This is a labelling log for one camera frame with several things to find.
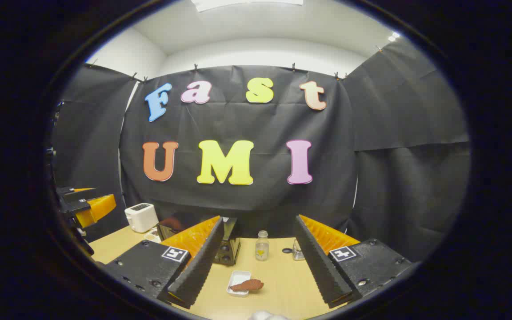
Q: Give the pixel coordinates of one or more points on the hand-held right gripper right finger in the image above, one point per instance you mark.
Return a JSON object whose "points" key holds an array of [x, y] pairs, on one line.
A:
{"points": [[318, 266]]}

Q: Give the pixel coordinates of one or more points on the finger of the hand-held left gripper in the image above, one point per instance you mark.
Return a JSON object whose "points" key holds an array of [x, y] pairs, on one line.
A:
{"points": [[98, 209], [76, 191]]}

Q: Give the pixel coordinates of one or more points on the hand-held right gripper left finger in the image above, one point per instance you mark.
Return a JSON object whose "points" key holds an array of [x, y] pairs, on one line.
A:
{"points": [[202, 262]]}

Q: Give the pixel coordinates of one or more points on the black electric oven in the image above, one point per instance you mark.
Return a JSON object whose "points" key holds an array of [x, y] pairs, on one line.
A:
{"points": [[229, 249]]}

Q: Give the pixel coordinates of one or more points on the red-brown fried chicken piece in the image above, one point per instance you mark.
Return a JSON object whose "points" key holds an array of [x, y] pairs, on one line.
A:
{"points": [[249, 285]]}

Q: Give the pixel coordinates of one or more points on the white rectangular tray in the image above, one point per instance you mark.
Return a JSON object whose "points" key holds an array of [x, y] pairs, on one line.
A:
{"points": [[237, 280]]}

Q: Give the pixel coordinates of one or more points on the white toaster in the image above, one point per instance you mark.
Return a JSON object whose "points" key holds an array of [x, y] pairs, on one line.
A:
{"points": [[142, 218]]}

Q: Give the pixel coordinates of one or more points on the clear bottle with yellow label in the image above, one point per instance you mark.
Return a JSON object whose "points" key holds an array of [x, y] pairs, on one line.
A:
{"points": [[262, 249]]}

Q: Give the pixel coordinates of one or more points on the ceiling light panel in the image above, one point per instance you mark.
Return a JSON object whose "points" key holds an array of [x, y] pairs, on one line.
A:
{"points": [[247, 4]]}

